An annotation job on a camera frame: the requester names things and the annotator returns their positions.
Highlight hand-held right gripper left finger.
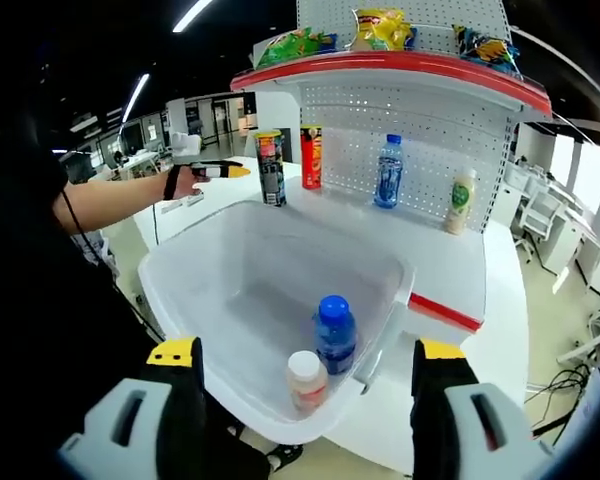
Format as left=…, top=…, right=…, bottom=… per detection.
left=57, top=336, right=207, bottom=480

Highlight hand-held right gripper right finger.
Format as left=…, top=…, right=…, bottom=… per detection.
left=410, top=338, right=554, bottom=480

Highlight dark chip can yellow lid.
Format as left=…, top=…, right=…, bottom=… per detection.
left=253, top=128, right=289, bottom=208

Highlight white shopping basket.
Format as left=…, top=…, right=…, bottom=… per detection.
left=137, top=199, right=417, bottom=446

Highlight green chip bag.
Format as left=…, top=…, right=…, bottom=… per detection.
left=254, top=27, right=331, bottom=70
left=299, top=27, right=334, bottom=54

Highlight pink milk bottle white cap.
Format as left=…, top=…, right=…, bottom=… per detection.
left=285, top=349, right=330, bottom=415

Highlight blue drink bottle blue cap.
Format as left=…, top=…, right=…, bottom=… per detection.
left=312, top=294, right=359, bottom=376

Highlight black blue chip bag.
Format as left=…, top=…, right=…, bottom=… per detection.
left=453, top=25, right=522, bottom=76

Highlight white snack and drink counter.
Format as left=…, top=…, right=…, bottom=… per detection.
left=229, top=0, right=554, bottom=346

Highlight cream drink bottle green label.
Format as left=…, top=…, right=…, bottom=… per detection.
left=442, top=167, right=478, bottom=236

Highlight person's left hand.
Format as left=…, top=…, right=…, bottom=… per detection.
left=174, top=163, right=213, bottom=201

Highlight ceiling light strip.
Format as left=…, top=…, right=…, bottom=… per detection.
left=121, top=73, right=151, bottom=124
left=172, top=0, right=214, bottom=34

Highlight red chip can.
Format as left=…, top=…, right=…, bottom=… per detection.
left=299, top=124, right=324, bottom=191

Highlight white table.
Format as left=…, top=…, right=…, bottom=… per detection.
left=132, top=154, right=531, bottom=476

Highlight person in black shirt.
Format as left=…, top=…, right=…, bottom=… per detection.
left=0, top=99, right=271, bottom=480

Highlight person's black shoe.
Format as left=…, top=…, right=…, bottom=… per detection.
left=265, top=443, right=304, bottom=472

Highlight clear water bottle blue cap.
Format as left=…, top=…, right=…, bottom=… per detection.
left=372, top=133, right=407, bottom=210

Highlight white office desk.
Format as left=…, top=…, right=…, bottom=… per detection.
left=509, top=149, right=600, bottom=296

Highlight white office chair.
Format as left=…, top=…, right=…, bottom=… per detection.
left=517, top=189, right=556, bottom=261

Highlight black wrist strap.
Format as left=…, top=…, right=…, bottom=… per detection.
left=162, top=162, right=182, bottom=202

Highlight black floor cables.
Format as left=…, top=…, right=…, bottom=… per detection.
left=524, top=363, right=599, bottom=444

